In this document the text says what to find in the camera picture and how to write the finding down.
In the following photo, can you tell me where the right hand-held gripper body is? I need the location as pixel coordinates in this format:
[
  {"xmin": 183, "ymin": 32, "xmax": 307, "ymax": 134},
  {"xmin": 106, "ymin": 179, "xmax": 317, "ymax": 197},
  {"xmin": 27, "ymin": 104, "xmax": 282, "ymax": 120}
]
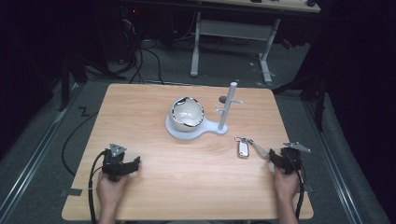
[{"xmin": 279, "ymin": 141, "xmax": 312, "ymax": 175}]

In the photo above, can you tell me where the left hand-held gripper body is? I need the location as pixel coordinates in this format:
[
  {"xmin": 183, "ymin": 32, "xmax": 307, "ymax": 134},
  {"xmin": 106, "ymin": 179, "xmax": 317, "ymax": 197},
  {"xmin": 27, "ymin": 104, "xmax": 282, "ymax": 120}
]
[{"xmin": 101, "ymin": 142, "xmax": 133, "ymax": 183}]

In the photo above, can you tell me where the silver key fob with strap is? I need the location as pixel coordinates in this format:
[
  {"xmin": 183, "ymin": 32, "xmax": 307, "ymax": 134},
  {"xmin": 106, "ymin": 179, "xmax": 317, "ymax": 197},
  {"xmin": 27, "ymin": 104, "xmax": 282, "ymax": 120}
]
[{"xmin": 234, "ymin": 135, "xmax": 271, "ymax": 161}]

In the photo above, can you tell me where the person's right hand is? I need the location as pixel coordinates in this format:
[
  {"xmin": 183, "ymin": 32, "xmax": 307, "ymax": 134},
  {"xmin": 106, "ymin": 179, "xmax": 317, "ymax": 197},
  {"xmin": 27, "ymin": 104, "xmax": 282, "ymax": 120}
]
[{"xmin": 273, "ymin": 165, "xmax": 302, "ymax": 202}]

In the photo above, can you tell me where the person's left hand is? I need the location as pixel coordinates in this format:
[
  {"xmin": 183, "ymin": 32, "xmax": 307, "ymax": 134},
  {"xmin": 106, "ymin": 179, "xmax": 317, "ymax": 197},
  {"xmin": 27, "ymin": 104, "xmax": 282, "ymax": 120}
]
[{"xmin": 95, "ymin": 170, "xmax": 130, "ymax": 207}]

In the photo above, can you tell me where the grey tape strip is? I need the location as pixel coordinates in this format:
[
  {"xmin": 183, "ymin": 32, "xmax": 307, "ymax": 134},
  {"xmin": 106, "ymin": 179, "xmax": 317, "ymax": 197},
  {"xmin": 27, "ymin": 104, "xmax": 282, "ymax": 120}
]
[{"xmin": 60, "ymin": 188, "xmax": 83, "ymax": 198}]

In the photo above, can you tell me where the white eggshell-shaped bowl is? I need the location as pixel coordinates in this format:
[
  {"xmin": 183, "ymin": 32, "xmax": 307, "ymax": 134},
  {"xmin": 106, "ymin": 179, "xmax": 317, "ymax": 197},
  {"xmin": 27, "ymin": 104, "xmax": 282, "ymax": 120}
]
[{"xmin": 168, "ymin": 96, "xmax": 205, "ymax": 133}]

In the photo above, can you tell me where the white stand with hook pegs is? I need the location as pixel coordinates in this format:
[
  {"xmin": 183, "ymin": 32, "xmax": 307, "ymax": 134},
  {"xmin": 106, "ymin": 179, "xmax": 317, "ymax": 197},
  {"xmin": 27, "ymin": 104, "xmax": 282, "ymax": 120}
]
[{"xmin": 164, "ymin": 81, "xmax": 244, "ymax": 142}]

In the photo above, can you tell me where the dark metal stand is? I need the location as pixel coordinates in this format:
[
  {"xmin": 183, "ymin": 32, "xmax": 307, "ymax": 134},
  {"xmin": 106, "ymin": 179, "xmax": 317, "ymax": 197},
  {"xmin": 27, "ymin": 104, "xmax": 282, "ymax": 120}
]
[
  {"xmin": 57, "ymin": 43, "xmax": 125, "ymax": 113},
  {"xmin": 272, "ymin": 59, "xmax": 332, "ymax": 133}
]

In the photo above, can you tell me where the dark computer tower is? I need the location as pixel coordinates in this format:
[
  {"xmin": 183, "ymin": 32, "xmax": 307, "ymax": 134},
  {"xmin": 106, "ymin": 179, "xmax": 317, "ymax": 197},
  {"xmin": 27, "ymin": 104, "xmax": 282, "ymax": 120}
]
[{"xmin": 104, "ymin": 2, "xmax": 142, "ymax": 64}]

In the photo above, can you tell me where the desk with white metal legs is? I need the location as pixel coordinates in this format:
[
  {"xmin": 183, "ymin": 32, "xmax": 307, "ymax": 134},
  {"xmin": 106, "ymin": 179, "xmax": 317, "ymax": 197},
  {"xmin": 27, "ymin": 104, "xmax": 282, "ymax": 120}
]
[{"xmin": 190, "ymin": 0, "xmax": 322, "ymax": 86}]

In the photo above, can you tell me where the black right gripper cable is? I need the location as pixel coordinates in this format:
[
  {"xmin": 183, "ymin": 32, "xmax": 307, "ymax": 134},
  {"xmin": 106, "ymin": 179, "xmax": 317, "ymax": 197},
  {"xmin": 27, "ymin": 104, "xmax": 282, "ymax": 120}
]
[{"xmin": 293, "ymin": 157, "xmax": 307, "ymax": 220}]

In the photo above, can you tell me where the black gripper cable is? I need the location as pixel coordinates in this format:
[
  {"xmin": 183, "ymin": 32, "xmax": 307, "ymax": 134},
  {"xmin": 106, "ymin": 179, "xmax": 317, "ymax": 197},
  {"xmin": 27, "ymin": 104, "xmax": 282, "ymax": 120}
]
[
  {"xmin": 88, "ymin": 150, "xmax": 107, "ymax": 224},
  {"xmin": 293, "ymin": 157, "xmax": 307, "ymax": 220}
]

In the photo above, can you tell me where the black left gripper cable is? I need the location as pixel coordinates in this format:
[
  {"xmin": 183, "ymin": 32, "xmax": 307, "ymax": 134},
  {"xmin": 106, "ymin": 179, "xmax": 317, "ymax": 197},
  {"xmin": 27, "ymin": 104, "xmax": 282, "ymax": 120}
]
[{"xmin": 88, "ymin": 150, "xmax": 107, "ymax": 224}]

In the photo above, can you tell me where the metal floor rail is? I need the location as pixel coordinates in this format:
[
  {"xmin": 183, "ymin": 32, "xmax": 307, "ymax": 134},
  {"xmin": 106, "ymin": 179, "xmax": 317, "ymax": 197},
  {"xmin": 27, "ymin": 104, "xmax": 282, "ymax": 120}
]
[
  {"xmin": 302, "ymin": 101, "xmax": 364, "ymax": 224},
  {"xmin": 0, "ymin": 83, "xmax": 82, "ymax": 218}
]

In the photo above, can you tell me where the black floor cable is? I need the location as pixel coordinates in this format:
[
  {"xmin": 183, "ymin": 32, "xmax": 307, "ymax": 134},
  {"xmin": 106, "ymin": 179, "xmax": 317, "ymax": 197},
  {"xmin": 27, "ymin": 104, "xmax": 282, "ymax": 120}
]
[{"xmin": 61, "ymin": 111, "xmax": 99, "ymax": 177}]

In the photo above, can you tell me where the bundle of black cables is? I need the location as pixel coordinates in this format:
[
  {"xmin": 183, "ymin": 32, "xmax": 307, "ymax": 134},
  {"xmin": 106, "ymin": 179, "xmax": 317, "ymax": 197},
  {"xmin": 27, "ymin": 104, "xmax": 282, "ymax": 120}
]
[{"xmin": 122, "ymin": 17, "xmax": 166, "ymax": 86}]

